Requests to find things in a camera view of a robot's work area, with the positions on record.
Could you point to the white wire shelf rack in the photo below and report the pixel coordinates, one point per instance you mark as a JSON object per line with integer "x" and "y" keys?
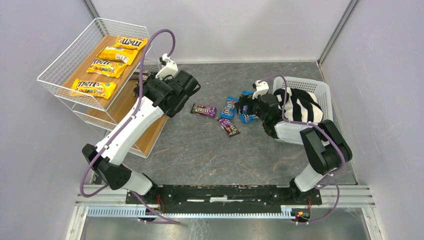
{"x": 72, "y": 63}

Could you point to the black white striped cloth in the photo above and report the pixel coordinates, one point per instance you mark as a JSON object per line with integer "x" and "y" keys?
{"x": 299, "y": 105}

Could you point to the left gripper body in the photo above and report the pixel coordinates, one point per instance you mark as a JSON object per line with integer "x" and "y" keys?
{"x": 145, "y": 84}

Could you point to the purple M&M bag upper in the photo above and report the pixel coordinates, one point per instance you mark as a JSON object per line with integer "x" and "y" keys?
{"x": 202, "y": 110}

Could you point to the white plastic basket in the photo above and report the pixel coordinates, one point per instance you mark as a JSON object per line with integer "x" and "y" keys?
{"x": 290, "y": 132}

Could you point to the blue M&M bag left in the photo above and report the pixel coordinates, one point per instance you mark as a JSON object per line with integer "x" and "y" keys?
{"x": 228, "y": 111}

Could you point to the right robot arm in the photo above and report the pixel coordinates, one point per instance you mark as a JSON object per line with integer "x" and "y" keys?
{"x": 326, "y": 149}

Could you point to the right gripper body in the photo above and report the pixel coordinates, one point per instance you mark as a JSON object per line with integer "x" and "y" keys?
{"x": 244, "y": 103}

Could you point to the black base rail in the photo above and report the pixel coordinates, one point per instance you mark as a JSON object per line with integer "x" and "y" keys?
{"x": 173, "y": 203}

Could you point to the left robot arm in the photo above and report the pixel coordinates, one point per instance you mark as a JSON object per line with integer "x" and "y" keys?
{"x": 106, "y": 157}

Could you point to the yellow M&M bag bottom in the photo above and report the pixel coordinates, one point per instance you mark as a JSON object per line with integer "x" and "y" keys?
{"x": 118, "y": 54}

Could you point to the brown M&M bag on shelf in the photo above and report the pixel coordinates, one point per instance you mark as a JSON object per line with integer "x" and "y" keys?
{"x": 135, "y": 77}

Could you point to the yellow M&M bag top shelf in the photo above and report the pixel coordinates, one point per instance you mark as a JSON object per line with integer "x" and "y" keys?
{"x": 130, "y": 43}

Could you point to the blue M&M bag upper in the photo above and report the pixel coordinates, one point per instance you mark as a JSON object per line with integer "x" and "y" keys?
{"x": 247, "y": 93}

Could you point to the blue M&M bag right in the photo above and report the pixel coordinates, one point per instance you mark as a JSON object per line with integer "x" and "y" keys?
{"x": 248, "y": 118}

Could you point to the blue m&m bag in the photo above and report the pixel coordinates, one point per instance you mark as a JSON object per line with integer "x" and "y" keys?
{"x": 228, "y": 111}
{"x": 247, "y": 93}
{"x": 248, "y": 118}

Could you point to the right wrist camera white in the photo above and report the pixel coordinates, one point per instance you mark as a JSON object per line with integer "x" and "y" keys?
{"x": 261, "y": 88}

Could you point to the purple brown M&M bag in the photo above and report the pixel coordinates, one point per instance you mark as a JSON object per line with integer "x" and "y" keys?
{"x": 228, "y": 127}

